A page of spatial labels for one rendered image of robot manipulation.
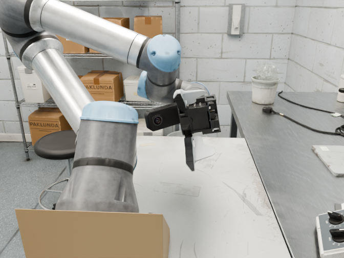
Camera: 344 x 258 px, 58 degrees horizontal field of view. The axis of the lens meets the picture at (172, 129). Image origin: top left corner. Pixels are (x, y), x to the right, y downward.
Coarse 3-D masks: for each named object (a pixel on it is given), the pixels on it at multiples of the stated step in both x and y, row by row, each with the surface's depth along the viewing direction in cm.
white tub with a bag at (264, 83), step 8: (256, 64) 158; (264, 64) 154; (272, 64) 154; (256, 72) 155; (264, 72) 152; (272, 72) 153; (256, 80) 155; (264, 80) 159; (272, 80) 155; (256, 88) 157; (264, 88) 154; (272, 88) 155; (256, 96) 159; (264, 96) 156; (272, 96) 157
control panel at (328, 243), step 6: (342, 210) 68; (318, 216) 71; (324, 216) 70; (324, 222) 68; (342, 222) 65; (324, 228) 66; (330, 228) 65; (336, 228) 65; (324, 234) 65; (330, 234) 64; (324, 240) 63; (330, 240) 62; (324, 246) 62; (330, 246) 61; (336, 246) 60; (342, 246) 60
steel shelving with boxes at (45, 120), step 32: (64, 0) 238; (96, 0) 237; (128, 0) 235; (160, 0) 234; (160, 32) 251; (32, 96) 271; (96, 96) 268; (128, 96) 278; (32, 128) 287; (64, 128) 291
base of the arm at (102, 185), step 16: (80, 160) 56; (96, 160) 55; (112, 160) 56; (80, 176) 55; (96, 176) 54; (112, 176) 55; (128, 176) 58; (64, 192) 55; (80, 192) 52; (96, 192) 52; (112, 192) 53; (128, 192) 56; (64, 208) 52; (80, 208) 51; (96, 208) 51; (112, 208) 51; (128, 208) 54
